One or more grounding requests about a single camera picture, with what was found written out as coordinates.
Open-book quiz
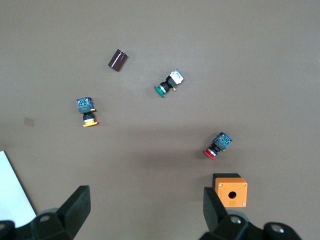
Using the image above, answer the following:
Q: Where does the yellow push button switch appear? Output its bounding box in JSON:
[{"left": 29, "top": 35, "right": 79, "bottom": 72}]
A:
[{"left": 75, "top": 97, "right": 99, "bottom": 128}]

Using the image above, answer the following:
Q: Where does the green push button switch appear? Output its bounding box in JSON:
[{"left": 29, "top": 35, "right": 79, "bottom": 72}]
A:
[{"left": 154, "top": 69, "right": 185, "bottom": 99}]

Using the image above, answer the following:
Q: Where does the red push button switch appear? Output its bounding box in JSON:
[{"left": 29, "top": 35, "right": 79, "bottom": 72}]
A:
[{"left": 202, "top": 131, "right": 234, "bottom": 161}]

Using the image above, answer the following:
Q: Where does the white drawer cabinet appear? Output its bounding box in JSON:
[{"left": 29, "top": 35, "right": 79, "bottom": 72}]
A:
[{"left": 0, "top": 150, "right": 38, "bottom": 228}]

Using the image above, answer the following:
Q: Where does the dark red cylindrical capacitor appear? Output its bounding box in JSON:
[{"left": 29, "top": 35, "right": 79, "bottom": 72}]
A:
[{"left": 107, "top": 48, "right": 129, "bottom": 73}]

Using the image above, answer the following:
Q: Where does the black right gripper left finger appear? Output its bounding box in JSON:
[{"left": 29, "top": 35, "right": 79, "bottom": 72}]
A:
[{"left": 55, "top": 185, "right": 92, "bottom": 240}]

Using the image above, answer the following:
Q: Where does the orange button enclosure box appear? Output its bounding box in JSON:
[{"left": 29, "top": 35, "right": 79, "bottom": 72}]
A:
[{"left": 212, "top": 173, "right": 249, "bottom": 208}]

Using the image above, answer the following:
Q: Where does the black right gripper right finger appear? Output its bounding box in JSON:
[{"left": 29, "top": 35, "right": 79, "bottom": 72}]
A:
[{"left": 203, "top": 186, "right": 229, "bottom": 235}]

